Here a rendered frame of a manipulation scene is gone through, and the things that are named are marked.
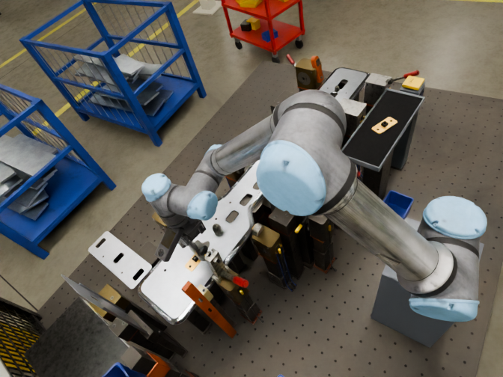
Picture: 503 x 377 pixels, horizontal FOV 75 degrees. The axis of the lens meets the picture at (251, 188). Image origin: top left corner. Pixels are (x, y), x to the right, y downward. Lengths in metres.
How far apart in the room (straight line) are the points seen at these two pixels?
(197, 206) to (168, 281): 0.43
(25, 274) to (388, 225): 2.84
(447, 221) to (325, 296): 0.69
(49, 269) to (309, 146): 2.68
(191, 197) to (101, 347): 0.58
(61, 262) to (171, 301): 1.90
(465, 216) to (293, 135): 0.45
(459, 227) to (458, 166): 0.98
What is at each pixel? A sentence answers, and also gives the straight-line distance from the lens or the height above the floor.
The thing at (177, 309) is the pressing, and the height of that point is 1.00.
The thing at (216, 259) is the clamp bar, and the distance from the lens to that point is 0.91.
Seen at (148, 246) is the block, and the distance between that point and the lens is 1.31.
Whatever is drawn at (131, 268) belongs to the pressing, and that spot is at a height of 1.00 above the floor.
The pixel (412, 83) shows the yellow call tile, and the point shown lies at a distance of 1.40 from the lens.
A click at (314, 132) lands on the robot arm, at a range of 0.52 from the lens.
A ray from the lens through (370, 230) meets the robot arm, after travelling 0.60.
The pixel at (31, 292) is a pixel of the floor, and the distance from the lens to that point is 3.00.
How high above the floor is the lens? 1.99
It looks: 51 degrees down
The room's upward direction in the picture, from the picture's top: 19 degrees counter-clockwise
